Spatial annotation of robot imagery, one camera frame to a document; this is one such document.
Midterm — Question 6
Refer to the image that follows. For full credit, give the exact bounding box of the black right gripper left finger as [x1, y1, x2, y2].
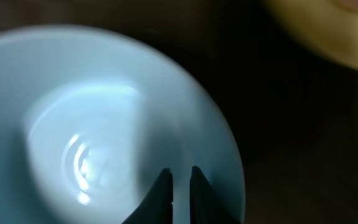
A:
[122, 168, 173, 224]

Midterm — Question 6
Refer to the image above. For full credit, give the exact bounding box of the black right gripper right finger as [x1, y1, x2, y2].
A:
[190, 166, 240, 224]

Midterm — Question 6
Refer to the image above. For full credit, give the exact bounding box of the light blue bowl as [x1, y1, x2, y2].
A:
[0, 26, 246, 223]

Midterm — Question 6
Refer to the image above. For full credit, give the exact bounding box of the yellow plate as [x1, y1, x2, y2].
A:
[263, 0, 358, 70]

